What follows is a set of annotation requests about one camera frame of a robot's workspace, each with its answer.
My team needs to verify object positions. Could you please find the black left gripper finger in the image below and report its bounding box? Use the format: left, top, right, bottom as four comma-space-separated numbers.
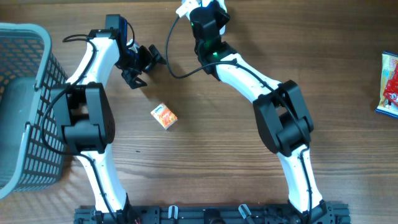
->
149, 45, 167, 65
121, 68, 147, 89

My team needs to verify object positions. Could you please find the orange tissue pack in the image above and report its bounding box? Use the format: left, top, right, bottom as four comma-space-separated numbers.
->
150, 103, 178, 130

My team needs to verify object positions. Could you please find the yellow snack bag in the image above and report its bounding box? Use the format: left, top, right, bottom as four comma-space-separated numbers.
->
376, 51, 397, 118

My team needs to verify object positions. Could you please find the red candy bag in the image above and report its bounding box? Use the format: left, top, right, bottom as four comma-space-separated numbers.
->
383, 67, 397, 106

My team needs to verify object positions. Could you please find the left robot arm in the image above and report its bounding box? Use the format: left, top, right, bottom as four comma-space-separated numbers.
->
44, 14, 166, 223

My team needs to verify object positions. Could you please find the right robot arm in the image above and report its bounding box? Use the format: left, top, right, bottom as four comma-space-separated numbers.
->
188, 1, 323, 223

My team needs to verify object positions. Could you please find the white barcode scanner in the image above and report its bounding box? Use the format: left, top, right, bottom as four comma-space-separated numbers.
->
199, 0, 228, 35

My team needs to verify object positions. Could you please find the grey plastic mesh basket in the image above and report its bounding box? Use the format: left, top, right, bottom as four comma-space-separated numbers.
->
1, 23, 68, 198

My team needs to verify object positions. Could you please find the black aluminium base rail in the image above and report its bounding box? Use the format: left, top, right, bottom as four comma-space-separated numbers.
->
73, 203, 351, 224

